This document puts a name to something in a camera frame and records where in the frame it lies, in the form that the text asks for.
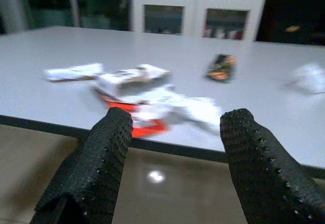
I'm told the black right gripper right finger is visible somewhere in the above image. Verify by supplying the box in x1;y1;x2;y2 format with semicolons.
219;108;325;224

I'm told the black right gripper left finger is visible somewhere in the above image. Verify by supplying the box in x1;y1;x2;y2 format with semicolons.
29;107;134;224

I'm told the orange paper tag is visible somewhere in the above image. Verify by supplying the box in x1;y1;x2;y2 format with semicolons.
93;89;171;138

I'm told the long white snack packet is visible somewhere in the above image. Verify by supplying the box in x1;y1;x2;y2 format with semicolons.
45;62;104;83

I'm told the white brown printed packet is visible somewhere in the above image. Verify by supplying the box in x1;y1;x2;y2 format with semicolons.
97;63;171;95

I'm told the white crumpled plastic wrapper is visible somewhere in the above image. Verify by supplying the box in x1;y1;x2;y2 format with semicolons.
119;83;223;136

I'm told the white crumpled tissue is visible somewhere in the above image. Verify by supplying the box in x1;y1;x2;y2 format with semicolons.
285;63;325;94

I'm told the black snack packet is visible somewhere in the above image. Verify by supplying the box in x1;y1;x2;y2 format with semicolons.
205;53;237;84

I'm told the white glass-door cabinet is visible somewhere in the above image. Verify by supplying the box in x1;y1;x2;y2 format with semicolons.
131;0;268;42

